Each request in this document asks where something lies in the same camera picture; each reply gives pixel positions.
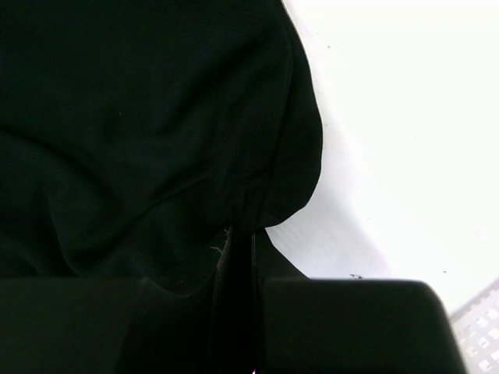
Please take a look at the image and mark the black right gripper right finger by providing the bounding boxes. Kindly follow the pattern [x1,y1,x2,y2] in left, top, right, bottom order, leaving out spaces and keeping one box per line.
[251,228,469,374]

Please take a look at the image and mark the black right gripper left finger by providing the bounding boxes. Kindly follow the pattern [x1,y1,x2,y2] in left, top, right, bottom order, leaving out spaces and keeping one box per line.
[0,224,235,374]

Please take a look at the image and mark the black shorts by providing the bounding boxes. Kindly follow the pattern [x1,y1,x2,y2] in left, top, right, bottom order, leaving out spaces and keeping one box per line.
[0,0,324,297]

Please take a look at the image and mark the white plastic mesh basket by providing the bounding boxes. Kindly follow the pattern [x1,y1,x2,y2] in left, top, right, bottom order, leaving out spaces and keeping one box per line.
[451,279,499,374]

